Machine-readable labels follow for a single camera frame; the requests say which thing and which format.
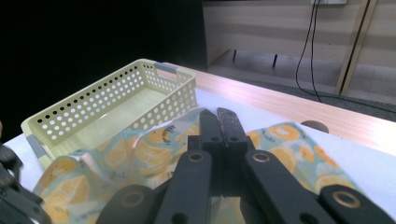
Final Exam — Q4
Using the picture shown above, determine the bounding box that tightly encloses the white wall socket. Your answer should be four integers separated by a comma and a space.
310, 0, 348, 6

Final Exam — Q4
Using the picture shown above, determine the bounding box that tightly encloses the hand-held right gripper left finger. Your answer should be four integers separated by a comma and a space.
198, 108, 226, 153

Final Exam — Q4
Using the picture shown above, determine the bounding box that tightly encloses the yellow perforated plastic basket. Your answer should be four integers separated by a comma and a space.
21, 58, 199, 169

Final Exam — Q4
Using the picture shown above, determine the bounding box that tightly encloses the wooden post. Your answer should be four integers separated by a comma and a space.
334, 0, 379, 95

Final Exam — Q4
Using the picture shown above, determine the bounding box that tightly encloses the orange slice print cloth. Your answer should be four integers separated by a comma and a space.
32, 106, 362, 224

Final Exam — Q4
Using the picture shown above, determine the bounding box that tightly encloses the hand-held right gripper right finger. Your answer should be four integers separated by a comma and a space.
216, 106, 250, 149

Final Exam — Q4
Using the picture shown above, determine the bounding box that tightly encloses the wooden cabinet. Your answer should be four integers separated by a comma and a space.
201, 0, 396, 73

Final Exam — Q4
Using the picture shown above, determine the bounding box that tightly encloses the black cable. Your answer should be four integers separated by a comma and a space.
309, 0, 323, 104
294, 0, 396, 115

